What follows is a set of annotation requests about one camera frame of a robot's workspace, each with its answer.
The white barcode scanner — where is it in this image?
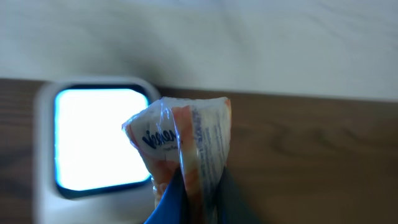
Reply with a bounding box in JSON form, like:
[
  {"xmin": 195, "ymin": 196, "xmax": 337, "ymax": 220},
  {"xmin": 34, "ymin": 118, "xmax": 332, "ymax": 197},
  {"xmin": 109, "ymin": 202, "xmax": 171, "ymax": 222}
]
[{"xmin": 32, "ymin": 77, "xmax": 160, "ymax": 224}]

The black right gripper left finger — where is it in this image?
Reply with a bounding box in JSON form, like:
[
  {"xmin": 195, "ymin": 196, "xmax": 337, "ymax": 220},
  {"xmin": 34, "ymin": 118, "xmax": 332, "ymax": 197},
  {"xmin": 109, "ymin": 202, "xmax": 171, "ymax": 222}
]
[{"xmin": 144, "ymin": 168, "xmax": 187, "ymax": 224}]

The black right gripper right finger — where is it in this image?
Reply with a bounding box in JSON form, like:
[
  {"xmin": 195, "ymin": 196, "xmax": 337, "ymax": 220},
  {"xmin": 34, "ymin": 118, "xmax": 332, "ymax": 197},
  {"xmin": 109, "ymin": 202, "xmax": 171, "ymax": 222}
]
[{"xmin": 217, "ymin": 167, "xmax": 261, "ymax": 224}]

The orange Kleenex tissue pack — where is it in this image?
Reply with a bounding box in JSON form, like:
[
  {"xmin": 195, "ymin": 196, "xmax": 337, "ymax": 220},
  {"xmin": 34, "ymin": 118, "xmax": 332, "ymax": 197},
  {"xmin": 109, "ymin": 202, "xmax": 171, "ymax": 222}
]
[{"xmin": 123, "ymin": 97, "xmax": 231, "ymax": 223}]

